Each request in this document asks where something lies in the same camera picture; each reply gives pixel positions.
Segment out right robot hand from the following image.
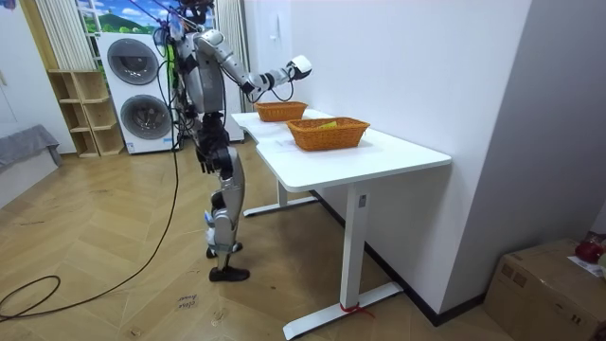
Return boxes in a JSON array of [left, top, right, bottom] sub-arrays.
[[286, 54, 313, 81]]

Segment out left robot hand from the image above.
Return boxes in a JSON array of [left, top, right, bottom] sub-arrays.
[[196, 141, 234, 175]]

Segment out robot legs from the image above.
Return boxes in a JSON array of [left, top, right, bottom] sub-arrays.
[[196, 113, 251, 283]]

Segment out small orange wicker basket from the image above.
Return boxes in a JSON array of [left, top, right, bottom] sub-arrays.
[[254, 100, 310, 123]]

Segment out large orange wicker basket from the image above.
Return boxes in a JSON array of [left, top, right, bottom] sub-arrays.
[[285, 117, 371, 153]]

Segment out white curtain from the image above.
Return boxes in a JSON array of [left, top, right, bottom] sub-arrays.
[[34, 0, 98, 72], [215, 0, 253, 114]]

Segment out robot body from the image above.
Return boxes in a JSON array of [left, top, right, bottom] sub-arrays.
[[163, 0, 227, 119]]

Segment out white desk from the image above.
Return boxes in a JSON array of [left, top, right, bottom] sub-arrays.
[[230, 108, 454, 341]]

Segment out white washing machine tower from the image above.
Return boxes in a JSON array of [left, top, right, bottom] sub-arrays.
[[96, 31, 180, 155]]

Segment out wooden shelf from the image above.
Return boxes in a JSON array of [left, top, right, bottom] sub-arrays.
[[46, 69, 126, 159]]

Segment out brown cardboard box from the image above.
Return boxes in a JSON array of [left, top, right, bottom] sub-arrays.
[[483, 238, 606, 341]]

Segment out red soft toy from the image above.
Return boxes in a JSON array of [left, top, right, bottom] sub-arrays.
[[574, 240, 606, 264]]

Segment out white paper label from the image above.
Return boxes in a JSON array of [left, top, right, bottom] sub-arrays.
[[566, 255, 605, 278]]

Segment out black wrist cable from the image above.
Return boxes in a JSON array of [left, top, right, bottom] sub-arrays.
[[253, 78, 295, 104]]

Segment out black floor cable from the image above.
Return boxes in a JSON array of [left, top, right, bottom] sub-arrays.
[[0, 61, 184, 324]]

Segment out cable bundle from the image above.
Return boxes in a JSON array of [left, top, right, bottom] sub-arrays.
[[126, 0, 215, 30]]

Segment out landscape wall poster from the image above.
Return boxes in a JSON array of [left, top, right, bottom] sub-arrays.
[[77, 0, 217, 37]]

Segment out red string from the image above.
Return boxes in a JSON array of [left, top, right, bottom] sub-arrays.
[[339, 302, 376, 319]]

